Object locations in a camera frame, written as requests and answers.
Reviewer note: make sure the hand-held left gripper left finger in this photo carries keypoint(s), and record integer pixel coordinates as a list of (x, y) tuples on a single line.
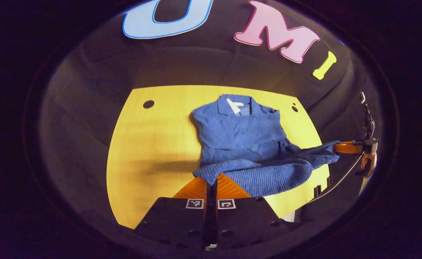
[(175, 223)]

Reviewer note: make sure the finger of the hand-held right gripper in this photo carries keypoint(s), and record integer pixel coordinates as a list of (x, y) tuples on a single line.
[(345, 147)]

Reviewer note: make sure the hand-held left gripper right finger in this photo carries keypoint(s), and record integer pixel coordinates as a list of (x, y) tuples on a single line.
[(247, 223)]

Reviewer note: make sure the black table edge clamp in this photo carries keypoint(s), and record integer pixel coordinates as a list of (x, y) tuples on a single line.
[(317, 191), (329, 181)]

